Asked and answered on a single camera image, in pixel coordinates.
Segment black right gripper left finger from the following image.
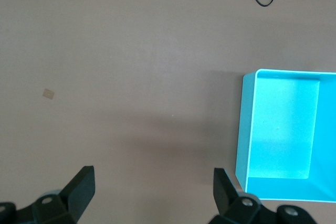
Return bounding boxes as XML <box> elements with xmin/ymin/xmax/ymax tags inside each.
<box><xmin>0</xmin><ymin>165</ymin><xmax>96</xmax><ymax>224</ymax></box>

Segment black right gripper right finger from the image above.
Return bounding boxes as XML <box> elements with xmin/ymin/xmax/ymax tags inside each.
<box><xmin>209</xmin><ymin>167</ymin><xmax>316</xmax><ymax>224</ymax></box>

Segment teal plastic bin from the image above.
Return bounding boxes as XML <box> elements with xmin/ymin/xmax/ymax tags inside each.
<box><xmin>235</xmin><ymin>68</ymin><xmax>336</xmax><ymax>204</ymax></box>

